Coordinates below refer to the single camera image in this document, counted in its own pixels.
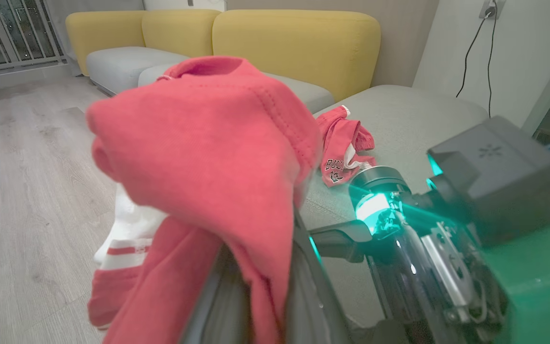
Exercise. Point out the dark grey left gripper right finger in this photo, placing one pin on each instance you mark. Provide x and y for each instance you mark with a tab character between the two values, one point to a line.
311	296

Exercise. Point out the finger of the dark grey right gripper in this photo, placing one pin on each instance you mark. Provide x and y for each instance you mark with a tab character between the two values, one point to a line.
344	241

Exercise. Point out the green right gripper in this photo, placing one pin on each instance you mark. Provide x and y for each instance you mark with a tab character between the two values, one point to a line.
533	286

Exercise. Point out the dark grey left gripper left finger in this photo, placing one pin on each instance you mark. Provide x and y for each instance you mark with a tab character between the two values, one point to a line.
217	310

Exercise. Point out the red Bulls shorts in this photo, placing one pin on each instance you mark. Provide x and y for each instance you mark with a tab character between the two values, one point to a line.
337	138

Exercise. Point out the red Bulls jersey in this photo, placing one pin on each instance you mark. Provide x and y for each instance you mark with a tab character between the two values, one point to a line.
208	143

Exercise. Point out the yellow and grey sofa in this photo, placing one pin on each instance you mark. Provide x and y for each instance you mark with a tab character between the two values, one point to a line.
294	52

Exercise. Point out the white balcony railing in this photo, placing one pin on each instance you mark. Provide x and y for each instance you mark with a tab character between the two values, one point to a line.
17	61

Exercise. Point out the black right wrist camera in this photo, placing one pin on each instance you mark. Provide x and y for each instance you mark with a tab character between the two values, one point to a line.
494	177

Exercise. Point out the wall socket with plug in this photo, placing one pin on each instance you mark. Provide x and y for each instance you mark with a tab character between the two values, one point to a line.
491	8

